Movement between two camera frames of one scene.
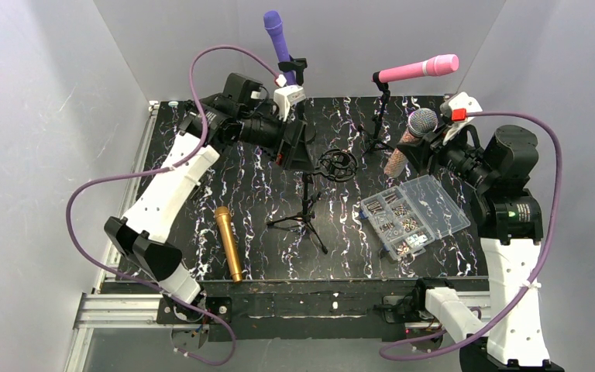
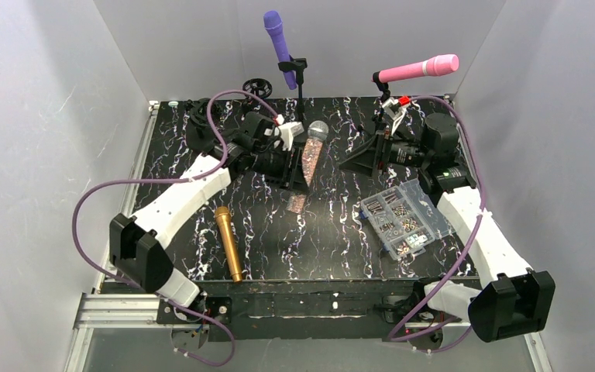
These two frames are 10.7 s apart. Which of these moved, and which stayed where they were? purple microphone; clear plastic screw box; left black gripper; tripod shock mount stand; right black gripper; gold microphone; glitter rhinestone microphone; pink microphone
Moved: glitter rhinestone microphone; left black gripper; tripod shock mount stand; right black gripper
Stayed: clear plastic screw box; pink microphone; purple microphone; gold microphone
